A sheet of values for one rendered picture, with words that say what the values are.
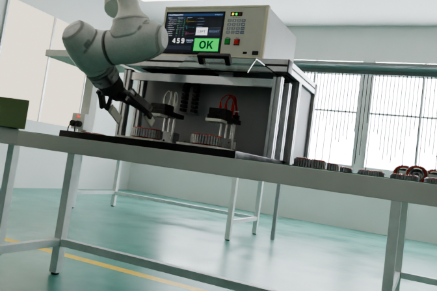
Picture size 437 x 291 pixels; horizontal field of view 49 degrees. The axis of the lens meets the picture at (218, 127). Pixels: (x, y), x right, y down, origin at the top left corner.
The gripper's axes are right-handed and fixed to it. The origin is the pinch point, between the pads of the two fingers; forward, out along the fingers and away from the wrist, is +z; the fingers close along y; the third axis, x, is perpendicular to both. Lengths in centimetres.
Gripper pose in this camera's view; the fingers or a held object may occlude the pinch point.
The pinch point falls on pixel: (134, 120)
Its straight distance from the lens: 164.2
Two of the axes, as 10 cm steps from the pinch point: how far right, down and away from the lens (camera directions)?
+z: 2.9, 6.1, 7.4
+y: 9.0, 0.9, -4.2
